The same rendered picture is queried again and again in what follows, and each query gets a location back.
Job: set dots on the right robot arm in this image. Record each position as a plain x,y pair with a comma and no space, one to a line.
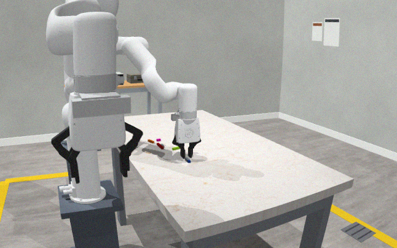
86,37

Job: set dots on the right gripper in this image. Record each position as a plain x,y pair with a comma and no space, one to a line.
96,133

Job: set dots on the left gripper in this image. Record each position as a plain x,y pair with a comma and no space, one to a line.
187,131

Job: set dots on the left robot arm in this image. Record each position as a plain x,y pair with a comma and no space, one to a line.
136,50

